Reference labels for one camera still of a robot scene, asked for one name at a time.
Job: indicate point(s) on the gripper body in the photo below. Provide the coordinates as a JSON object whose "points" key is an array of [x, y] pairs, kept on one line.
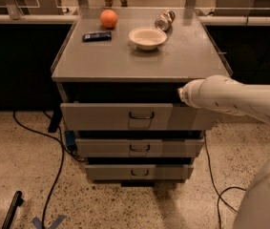
{"points": [[188, 94]]}

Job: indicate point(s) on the grey top drawer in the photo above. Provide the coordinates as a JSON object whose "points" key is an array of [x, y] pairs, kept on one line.
{"points": [[135, 117]]}

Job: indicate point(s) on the grey drawer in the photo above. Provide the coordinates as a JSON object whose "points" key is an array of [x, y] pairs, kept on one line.
{"points": [[135, 117], [138, 172], [138, 148]]}

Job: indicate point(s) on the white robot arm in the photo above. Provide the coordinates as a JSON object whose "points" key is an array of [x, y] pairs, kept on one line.
{"points": [[223, 94]]}

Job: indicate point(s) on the grey metal drawer cabinet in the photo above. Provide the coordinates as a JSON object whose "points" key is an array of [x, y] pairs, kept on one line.
{"points": [[118, 71]]}

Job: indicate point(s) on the grey middle drawer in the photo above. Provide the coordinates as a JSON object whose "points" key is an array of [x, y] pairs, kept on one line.
{"points": [[138, 148]]}

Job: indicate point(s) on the grey bottom drawer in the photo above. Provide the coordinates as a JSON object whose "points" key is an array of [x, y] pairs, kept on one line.
{"points": [[138, 172]]}

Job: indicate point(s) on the white bowl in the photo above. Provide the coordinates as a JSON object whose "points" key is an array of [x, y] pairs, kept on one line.
{"points": [[147, 38]]}

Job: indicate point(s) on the tipped soda can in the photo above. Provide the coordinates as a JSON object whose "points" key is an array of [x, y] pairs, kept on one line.
{"points": [[165, 20]]}

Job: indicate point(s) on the dark blue snack bar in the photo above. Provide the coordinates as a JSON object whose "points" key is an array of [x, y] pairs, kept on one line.
{"points": [[97, 36]]}

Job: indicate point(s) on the orange fruit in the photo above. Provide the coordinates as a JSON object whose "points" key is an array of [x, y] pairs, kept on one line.
{"points": [[108, 19]]}

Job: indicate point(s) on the blue power box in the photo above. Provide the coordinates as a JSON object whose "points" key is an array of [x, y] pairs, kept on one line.
{"points": [[70, 140]]}

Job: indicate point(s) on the long dark counter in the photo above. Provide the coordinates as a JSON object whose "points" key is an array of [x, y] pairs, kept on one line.
{"points": [[27, 52]]}

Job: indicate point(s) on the black bar on floor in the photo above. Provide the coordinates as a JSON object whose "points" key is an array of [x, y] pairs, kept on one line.
{"points": [[15, 203]]}

